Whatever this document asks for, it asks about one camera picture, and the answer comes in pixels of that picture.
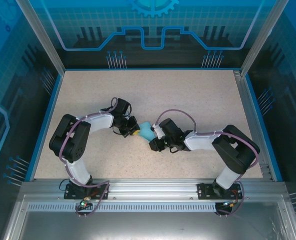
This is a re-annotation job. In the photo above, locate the light blue cloth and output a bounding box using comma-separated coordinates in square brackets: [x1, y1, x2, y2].
[138, 121, 156, 143]

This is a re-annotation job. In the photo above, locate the sheet metal tray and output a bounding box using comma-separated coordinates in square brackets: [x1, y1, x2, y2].
[1, 194, 296, 240]

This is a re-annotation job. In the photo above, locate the blue table edge strip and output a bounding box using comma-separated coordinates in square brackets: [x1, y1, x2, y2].
[245, 73, 283, 182]
[25, 73, 65, 182]

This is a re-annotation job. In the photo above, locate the aluminium mounting rail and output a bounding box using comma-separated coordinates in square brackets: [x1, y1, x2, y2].
[20, 178, 287, 198]

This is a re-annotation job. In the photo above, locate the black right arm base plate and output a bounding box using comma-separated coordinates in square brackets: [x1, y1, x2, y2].
[197, 182, 243, 200]

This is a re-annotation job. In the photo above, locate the slotted metal cable duct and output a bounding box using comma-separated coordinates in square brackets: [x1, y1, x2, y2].
[27, 202, 220, 213]

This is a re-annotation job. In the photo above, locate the cable connector with orange wires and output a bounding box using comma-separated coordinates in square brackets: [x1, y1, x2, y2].
[220, 198, 239, 209]

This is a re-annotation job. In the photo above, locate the aluminium side rail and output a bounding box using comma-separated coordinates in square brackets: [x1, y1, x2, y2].
[234, 70, 273, 181]

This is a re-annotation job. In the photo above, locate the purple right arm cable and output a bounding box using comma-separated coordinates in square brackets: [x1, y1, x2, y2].
[154, 108, 261, 218]

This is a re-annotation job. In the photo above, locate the cable connector with green light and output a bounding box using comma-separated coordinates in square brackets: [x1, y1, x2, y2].
[78, 195, 93, 209]

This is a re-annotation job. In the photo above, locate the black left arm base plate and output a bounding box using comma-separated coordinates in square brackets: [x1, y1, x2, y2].
[64, 183, 110, 200]

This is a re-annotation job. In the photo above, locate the blue printed enclosure panel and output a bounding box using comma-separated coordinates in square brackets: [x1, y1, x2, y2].
[25, 0, 272, 70]
[0, 0, 63, 240]
[247, 0, 296, 240]

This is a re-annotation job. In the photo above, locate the aluminium frame post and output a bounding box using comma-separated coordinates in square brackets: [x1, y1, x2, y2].
[14, 0, 66, 76]
[240, 0, 287, 77]

